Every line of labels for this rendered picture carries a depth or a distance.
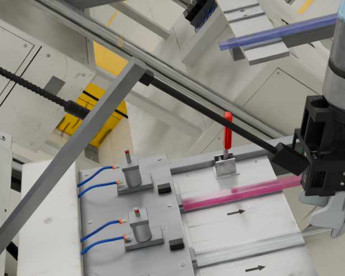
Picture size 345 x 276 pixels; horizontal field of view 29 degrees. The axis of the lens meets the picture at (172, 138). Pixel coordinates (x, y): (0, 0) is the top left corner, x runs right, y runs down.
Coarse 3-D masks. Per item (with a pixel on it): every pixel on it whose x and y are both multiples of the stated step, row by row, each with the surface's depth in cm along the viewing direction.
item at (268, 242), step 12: (312, 228) 89; (324, 228) 89; (252, 240) 89; (264, 240) 89; (276, 240) 89; (288, 240) 89; (300, 240) 89; (204, 252) 89; (216, 252) 88; (228, 252) 88; (240, 252) 89
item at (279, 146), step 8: (280, 144) 74; (280, 152) 74; (288, 152) 74; (296, 152) 75; (272, 160) 74; (280, 160) 75; (288, 160) 75; (296, 160) 75; (304, 160) 75; (288, 168) 75; (296, 168) 76; (304, 168) 76
